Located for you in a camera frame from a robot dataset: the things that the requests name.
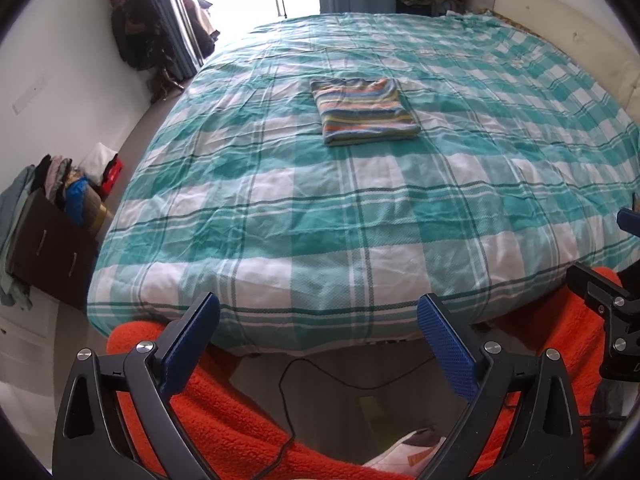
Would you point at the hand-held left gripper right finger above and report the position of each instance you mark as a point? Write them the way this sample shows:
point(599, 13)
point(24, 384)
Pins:
point(447, 342)

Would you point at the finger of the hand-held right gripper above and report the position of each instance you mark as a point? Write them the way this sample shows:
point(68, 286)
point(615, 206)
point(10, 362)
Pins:
point(630, 222)
point(595, 285)

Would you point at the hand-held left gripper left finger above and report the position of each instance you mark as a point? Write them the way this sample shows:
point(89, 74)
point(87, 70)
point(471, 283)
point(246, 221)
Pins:
point(192, 340)

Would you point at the striped knit sweater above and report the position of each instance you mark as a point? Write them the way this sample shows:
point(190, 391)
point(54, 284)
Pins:
point(365, 110)

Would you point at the clothes in brown box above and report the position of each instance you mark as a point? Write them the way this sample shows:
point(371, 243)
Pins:
point(70, 190)

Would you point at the brown clothes behind door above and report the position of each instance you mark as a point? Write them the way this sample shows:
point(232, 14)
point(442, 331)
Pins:
point(200, 22)

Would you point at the hanging dark clothes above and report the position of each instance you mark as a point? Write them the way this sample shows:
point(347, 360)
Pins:
point(132, 20)

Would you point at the teal checked duvet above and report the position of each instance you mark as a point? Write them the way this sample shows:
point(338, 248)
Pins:
point(400, 235)

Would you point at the white slipper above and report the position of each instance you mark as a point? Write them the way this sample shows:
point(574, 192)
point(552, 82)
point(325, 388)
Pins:
point(405, 452)

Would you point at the white drawer unit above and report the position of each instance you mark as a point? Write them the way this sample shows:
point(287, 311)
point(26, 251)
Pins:
point(25, 320)

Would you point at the red packet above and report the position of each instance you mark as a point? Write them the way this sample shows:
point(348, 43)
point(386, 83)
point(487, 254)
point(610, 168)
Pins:
point(112, 180)

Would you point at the white bag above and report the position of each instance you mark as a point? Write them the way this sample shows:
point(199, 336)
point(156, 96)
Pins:
point(97, 157)

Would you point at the cream padded headboard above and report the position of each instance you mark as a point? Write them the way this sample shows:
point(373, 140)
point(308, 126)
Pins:
point(560, 20)

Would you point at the pale teal draped cloth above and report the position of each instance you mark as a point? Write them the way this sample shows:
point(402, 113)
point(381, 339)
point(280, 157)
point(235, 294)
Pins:
point(15, 210)

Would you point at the dark nightstand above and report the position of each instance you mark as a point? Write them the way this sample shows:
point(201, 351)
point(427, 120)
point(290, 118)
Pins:
point(417, 7)

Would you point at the sliding door frame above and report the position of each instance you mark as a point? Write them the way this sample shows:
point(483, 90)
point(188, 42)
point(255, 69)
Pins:
point(177, 30)

